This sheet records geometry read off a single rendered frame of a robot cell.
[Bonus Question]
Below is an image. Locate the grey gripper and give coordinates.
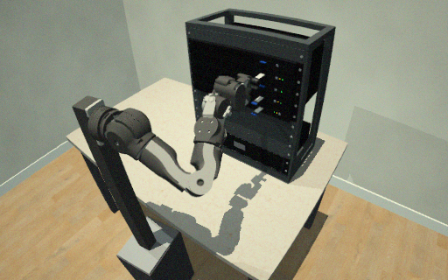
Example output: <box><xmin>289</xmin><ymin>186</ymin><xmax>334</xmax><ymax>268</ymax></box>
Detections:
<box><xmin>212</xmin><ymin>73</ymin><xmax>259</xmax><ymax>113</ymax></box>

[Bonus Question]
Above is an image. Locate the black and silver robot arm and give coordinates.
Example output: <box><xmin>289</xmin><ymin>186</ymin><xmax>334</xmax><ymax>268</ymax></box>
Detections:
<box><xmin>85</xmin><ymin>94</ymin><xmax>232</xmax><ymax>197</ymax></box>

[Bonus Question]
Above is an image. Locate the black server rack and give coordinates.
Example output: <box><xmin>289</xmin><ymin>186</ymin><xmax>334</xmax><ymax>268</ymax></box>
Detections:
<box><xmin>185</xmin><ymin>9</ymin><xmax>336</xmax><ymax>184</ymax></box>

